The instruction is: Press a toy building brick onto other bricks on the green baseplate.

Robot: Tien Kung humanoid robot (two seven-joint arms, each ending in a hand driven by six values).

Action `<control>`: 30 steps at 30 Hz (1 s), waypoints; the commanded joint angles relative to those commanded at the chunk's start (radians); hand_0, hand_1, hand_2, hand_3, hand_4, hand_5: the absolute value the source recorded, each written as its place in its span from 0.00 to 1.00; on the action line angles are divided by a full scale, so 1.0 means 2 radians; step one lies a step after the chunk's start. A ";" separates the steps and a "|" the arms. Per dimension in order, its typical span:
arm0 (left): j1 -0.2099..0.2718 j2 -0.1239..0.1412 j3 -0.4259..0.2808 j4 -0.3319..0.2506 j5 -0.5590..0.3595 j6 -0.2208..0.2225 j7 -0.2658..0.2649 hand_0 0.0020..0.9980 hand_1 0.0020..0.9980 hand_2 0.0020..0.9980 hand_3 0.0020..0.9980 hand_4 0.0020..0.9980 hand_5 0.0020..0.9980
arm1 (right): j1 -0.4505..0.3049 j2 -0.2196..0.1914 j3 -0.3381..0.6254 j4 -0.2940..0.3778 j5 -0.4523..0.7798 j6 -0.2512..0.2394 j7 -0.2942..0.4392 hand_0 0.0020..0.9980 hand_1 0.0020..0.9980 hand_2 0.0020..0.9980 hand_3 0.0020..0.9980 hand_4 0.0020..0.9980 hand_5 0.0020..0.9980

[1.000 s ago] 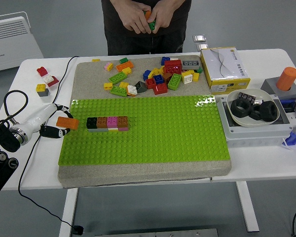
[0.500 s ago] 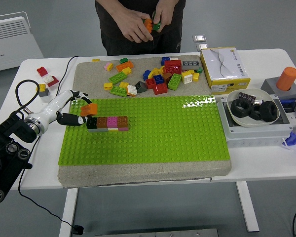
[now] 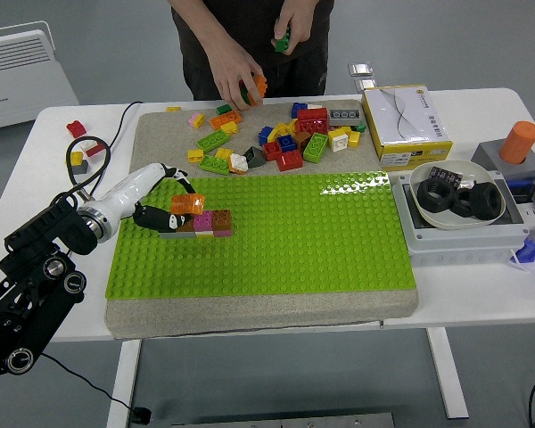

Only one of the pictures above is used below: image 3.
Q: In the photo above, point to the pink flat toy brick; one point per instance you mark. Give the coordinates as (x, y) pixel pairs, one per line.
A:
(223, 234)

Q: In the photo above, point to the white and orange brick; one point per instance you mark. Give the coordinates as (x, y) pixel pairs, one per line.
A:
(238, 162)

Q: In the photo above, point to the cream flat toy brick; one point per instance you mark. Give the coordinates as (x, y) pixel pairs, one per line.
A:
(314, 106)

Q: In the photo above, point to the lime green toy brick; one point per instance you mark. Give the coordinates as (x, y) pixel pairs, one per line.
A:
(315, 148)
(214, 164)
(211, 140)

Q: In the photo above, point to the person's right forearm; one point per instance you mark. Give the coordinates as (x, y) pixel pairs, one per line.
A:
(191, 18)

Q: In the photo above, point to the white and yellow cardboard box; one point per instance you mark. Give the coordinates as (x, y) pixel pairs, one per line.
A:
(405, 125)

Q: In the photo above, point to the white and yellow brick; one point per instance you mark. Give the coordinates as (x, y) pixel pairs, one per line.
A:
(338, 141)

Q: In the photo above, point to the white bowl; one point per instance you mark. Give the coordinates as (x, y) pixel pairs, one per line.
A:
(450, 223)

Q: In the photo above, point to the large red toy brick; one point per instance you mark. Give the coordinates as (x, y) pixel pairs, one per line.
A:
(313, 120)

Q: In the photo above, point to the magenta toy brick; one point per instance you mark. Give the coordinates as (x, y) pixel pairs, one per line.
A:
(204, 223)

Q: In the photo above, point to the grey three-hole brick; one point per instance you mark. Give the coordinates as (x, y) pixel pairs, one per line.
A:
(344, 117)

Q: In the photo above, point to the small black nut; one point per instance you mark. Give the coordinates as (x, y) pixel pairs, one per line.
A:
(461, 207)

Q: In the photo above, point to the yellow slope toy brick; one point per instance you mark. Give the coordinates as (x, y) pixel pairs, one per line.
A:
(280, 131)

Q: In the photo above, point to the grey flat toy brick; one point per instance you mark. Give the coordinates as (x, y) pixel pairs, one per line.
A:
(178, 236)

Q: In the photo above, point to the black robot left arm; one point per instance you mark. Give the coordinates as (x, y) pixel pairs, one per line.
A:
(35, 232)

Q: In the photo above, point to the green studded baseplate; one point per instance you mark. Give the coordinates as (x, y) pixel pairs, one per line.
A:
(272, 249)

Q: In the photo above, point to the person's right hand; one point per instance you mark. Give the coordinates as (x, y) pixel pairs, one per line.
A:
(232, 67)

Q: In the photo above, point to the small green toy brick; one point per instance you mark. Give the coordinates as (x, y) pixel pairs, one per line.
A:
(361, 127)

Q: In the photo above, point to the light grey junction box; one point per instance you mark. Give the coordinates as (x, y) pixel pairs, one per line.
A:
(463, 245)

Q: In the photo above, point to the white panel heater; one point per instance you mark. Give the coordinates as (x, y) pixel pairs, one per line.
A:
(22, 84)

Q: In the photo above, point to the dark green toy brick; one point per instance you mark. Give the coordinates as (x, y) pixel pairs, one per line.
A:
(282, 44)

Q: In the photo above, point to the red stepped toy brick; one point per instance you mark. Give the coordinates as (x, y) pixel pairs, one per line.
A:
(76, 129)

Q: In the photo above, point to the multicoloured brick stack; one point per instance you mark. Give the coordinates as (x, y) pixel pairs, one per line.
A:
(259, 85)

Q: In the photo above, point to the person's left hand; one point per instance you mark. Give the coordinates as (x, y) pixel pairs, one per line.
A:
(301, 20)

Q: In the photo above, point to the white table leg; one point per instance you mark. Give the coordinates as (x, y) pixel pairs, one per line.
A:
(127, 379)
(446, 374)

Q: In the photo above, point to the orange cylinder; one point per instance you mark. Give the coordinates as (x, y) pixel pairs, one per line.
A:
(519, 140)

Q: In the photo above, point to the silver floor socket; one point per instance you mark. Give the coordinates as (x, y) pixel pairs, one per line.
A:
(366, 85)
(360, 69)

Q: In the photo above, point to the large black nut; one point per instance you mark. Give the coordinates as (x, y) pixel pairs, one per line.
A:
(428, 196)
(492, 205)

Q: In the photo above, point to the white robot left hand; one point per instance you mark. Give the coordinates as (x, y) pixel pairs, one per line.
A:
(125, 191)

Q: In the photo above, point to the dark grey slope brick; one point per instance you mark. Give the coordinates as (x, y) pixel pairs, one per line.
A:
(254, 158)

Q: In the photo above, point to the brown toy brick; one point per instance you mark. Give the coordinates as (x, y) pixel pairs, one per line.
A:
(188, 227)
(301, 139)

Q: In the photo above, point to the person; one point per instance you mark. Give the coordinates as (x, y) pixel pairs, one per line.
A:
(249, 27)

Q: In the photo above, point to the long orange toy brick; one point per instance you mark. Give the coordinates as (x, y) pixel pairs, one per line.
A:
(225, 119)

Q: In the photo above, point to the blue toy brick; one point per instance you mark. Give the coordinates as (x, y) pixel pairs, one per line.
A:
(287, 142)
(265, 135)
(298, 109)

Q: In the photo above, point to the grey-brown mat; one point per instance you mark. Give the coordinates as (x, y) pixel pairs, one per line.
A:
(249, 312)

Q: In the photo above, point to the dark orange toy brick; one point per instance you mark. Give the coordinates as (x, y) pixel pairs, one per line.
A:
(222, 219)

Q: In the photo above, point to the pink and yellow brick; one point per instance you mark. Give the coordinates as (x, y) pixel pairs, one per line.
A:
(196, 120)

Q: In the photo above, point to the white zip tie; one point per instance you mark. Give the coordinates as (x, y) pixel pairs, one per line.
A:
(517, 263)

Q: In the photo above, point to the dark circuit board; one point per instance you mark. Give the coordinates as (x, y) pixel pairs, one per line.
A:
(446, 175)

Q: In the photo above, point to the small white toy brick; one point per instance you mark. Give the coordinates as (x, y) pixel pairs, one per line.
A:
(89, 145)

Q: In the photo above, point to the blue and black fixture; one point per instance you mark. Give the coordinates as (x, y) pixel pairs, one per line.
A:
(519, 189)

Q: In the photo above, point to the white flat toy brick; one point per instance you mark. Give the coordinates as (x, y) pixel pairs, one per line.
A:
(204, 233)

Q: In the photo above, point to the small dark green brick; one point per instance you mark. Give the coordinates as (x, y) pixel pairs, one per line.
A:
(224, 109)

